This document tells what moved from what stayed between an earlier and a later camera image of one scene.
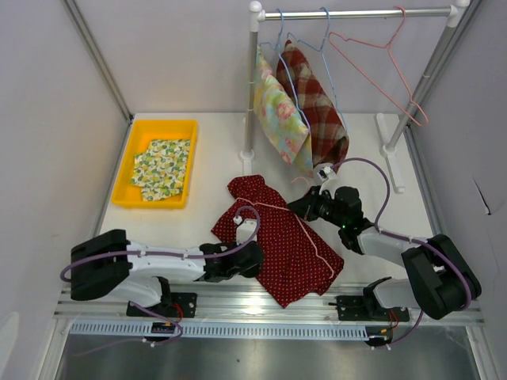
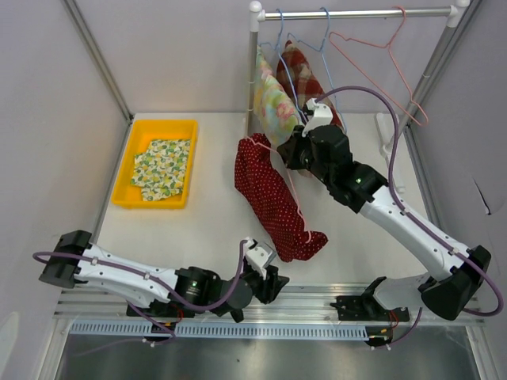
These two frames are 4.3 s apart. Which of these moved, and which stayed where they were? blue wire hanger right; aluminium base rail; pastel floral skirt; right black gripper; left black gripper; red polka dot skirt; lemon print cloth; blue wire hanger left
Moved: right black gripper; left black gripper; red polka dot skirt
Stayed: blue wire hanger right; pastel floral skirt; aluminium base rail; blue wire hanger left; lemon print cloth
